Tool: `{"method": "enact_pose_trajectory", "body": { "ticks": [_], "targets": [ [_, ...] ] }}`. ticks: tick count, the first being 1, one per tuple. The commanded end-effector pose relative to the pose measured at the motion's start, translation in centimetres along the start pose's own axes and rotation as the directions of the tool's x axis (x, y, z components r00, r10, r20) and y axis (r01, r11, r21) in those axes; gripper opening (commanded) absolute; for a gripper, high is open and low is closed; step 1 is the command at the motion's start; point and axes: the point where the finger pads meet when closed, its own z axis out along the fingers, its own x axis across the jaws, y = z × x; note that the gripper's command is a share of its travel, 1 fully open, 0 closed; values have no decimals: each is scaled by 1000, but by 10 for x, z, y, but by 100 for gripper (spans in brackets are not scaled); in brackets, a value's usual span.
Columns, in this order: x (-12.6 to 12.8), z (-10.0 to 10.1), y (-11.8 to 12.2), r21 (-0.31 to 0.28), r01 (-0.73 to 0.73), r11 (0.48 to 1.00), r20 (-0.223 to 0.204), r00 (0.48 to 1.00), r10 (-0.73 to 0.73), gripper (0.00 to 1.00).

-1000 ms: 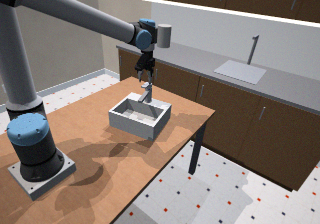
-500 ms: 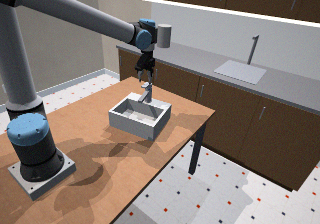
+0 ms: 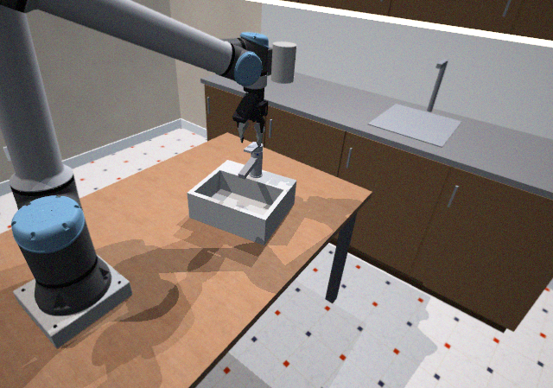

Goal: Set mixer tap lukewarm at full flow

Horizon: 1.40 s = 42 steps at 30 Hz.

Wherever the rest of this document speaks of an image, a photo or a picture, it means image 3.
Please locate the grey mixer tap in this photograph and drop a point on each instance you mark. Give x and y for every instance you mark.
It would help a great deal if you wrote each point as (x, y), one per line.
(255, 163)

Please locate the grey square sink basin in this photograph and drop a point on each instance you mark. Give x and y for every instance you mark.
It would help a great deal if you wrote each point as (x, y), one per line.
(251, 208)

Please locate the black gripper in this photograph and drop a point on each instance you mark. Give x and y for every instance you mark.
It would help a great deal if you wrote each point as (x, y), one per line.
(256, 114)

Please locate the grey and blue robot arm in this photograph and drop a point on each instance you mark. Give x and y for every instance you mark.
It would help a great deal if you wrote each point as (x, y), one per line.
(49, 226)

